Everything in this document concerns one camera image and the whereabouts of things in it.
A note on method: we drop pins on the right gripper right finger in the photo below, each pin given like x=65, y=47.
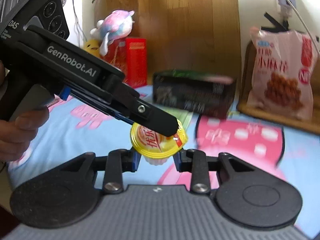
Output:
x=243, y=193

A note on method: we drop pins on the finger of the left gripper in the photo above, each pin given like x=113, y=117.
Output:
x=100, y=104
x=140, y=112

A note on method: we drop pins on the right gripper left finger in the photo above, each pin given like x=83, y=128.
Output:
x=71, y=191

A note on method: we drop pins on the yellow lid jelly cup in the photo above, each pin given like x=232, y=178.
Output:
x=154, y=147

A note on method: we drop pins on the person left hand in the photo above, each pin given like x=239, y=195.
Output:
x=15, y=136

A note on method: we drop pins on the yellow duck plush toy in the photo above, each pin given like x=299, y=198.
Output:
x=92, y=46

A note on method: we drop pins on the red gift box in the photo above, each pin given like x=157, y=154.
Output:
x=130, y=56

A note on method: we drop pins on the cartoon pig blanket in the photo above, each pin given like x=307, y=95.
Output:
x=156, y=202

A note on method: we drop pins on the black storage box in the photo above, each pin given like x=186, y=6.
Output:
x=207, y=94

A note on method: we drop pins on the pink blue plush toy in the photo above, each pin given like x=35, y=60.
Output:
x=115, y=26

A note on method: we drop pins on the wooden headboard panel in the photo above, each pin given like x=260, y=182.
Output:
x=201, y=35

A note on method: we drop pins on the pink twisted dough snack bag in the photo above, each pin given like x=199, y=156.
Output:
x=282, y=72

